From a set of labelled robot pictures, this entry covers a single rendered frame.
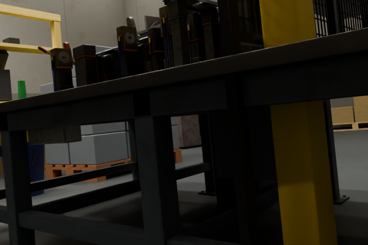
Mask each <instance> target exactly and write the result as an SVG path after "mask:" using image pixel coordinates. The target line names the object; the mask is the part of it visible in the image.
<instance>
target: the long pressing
mask: <svg viewBox="0 0 368 245"><path fill-rule="evenodd" d="M145 42H147V44H149V42H148V37H144V38H141V39H139V41H137V44H141V43H145ZM116 50H118V47H115V48H112V49H108V50H105V51H102V52H99V53H97V54H96V57H112V52H113V51H116ZM106 54H109V55H106ZM103 55H106V56H103Z"/></svg>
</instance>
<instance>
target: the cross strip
mask: <svg viewBox="0 0 368 245"><path fill-rule="evenodd" d="M162 1H163V2H164V5H168V4H167V3H168V2H171V1H173V0H162ZM183 1H186V4H187V10H192V11H197V12H200V10H201V9H204V8H207V7H214V8H217V7H218V5H217V2H215V1H210V0H183ZM198 2H203V3H201V4H197V5H193V4H195V3H198Z"/></svg>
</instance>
